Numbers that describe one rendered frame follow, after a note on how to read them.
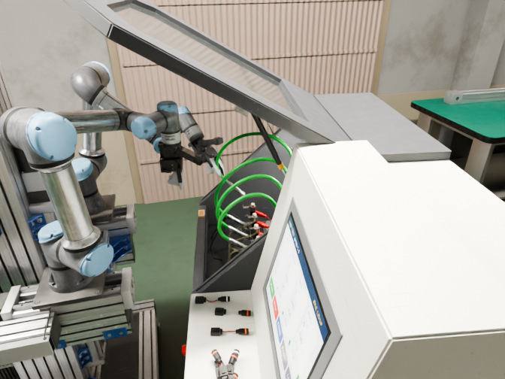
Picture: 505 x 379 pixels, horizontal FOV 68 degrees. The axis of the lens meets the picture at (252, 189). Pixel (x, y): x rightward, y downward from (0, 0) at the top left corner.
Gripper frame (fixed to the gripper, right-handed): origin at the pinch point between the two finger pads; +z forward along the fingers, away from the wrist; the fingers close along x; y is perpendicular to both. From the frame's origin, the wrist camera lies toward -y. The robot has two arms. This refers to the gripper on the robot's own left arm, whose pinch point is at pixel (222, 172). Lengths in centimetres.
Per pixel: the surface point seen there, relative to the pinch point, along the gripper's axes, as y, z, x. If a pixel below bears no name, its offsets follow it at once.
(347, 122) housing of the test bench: -57, 13, -7
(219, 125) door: 91, -72, -164
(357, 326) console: -65, 50, 81
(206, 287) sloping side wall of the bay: 6, 38, 37
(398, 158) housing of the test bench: -69, 33, 12
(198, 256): 19.2, 26.6, 19.5
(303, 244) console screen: -51, 38, 57
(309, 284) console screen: -51, 45, 65
